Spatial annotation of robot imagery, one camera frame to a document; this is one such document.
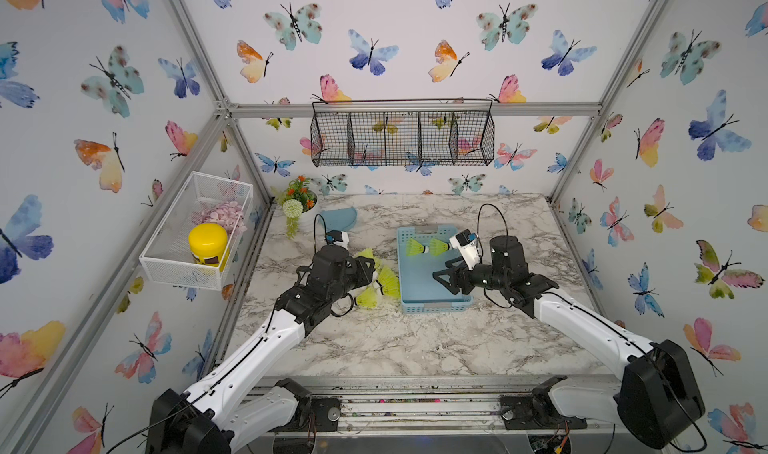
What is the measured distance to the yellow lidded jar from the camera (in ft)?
2.09

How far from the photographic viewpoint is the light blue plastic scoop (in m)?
1.13

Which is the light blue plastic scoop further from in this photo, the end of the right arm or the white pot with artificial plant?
the end of the right arm

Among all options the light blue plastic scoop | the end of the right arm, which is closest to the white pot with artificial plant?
the light blue plastic scoop

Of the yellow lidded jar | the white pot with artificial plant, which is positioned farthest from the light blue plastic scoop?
the yellow lidded jar

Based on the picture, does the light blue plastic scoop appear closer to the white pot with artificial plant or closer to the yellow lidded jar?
the white pot with artificial plant

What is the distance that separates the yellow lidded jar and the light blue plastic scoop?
0.49 m
